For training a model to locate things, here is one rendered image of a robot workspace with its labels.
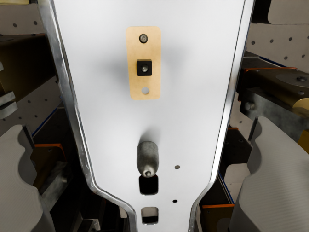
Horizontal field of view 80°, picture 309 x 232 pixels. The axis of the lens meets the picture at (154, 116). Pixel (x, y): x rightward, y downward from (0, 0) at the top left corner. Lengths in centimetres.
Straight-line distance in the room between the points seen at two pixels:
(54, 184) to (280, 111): 31
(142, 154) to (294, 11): 25
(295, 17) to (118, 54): 21
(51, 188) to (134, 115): 16
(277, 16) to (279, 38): 35
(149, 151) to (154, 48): 13
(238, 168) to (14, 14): 60
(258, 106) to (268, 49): 37
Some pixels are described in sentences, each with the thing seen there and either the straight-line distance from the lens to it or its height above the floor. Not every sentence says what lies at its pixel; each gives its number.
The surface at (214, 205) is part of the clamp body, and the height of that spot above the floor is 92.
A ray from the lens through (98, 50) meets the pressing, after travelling 23.
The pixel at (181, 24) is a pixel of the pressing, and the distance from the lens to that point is 22.
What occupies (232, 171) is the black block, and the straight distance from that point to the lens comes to 36.
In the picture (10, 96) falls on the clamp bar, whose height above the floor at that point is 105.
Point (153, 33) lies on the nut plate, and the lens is 22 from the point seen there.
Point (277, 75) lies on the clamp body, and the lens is 33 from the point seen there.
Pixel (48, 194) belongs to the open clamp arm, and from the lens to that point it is 32.
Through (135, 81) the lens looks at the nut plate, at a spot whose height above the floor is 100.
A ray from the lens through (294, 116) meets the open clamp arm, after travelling 24.
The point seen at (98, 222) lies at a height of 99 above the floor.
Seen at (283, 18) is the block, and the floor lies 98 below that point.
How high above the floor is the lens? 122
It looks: 61 degrees down
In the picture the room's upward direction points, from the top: 174 degrees clockwise
